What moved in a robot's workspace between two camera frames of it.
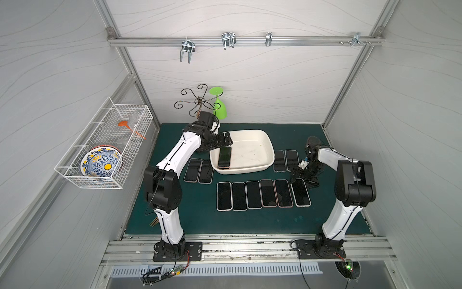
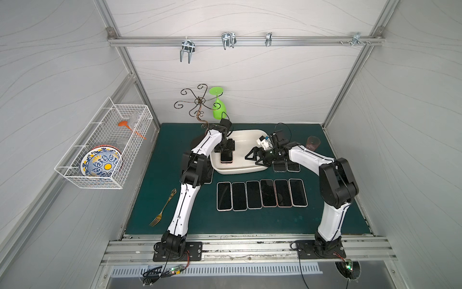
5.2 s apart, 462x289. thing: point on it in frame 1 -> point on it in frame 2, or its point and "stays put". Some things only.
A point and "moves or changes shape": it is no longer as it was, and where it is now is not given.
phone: [239, 194] stays put
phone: [224, 158] moves or changes shape
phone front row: [283, 193] stays put
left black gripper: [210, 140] -> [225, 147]
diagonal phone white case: [292, 159] stays put
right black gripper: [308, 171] -> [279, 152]
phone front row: [224, 196] stays put
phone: [280, 162] stays put
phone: [254, 195] stays put
